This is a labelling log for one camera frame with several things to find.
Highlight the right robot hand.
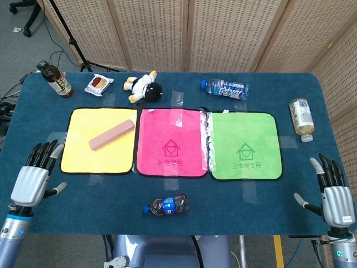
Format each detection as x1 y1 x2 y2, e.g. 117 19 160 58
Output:
293 152 353 228

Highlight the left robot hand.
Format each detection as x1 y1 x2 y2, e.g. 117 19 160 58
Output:
10 139 67 208

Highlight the long pink plastic box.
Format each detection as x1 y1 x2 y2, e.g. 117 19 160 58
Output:
88 119 136 152

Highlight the yellow microfiber cloth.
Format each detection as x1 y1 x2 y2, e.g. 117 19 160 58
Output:
60 108 138 175

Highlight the green microfiber cloth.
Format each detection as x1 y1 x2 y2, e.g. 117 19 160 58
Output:
208 111 283 181

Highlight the pink microfiber cloth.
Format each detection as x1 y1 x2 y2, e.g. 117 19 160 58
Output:
136 108 209 178

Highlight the blue felt table cover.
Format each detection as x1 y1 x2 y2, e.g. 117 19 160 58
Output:
0 71 349 237

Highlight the pale yellow tea bottle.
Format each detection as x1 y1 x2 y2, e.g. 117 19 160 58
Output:
288 98 315 143

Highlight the dark tea bottle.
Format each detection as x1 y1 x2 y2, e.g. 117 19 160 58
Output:
36 60 74 99

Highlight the metal table leg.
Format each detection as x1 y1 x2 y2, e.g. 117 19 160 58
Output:
239 235 247 268

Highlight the white snack cake packet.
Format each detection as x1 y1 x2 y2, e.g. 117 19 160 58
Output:
84 73 114 97

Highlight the Pepsi cola bottle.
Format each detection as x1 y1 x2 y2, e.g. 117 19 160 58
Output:
143 194 190 217

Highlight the black tripod stand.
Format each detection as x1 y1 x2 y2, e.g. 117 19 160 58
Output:
49 0 120 73

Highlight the crinkled clear tape strip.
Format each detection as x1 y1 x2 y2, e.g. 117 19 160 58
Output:
199 107 215 171

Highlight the black white plush toy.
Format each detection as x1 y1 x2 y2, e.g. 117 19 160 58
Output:
123 70 163 104

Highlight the grey robot torso base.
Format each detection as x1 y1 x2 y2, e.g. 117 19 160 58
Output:
104 234 232 268

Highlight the blue sports drink bottle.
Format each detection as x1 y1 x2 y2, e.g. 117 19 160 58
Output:
200 79 250 101

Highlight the black office chair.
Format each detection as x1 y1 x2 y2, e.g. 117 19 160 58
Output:
9 0 42 38

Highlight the woven folding screen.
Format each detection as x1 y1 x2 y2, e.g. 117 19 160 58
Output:
36 0 357 268

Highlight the floor cable bundle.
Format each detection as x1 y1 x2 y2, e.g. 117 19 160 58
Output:
0 74 28 135

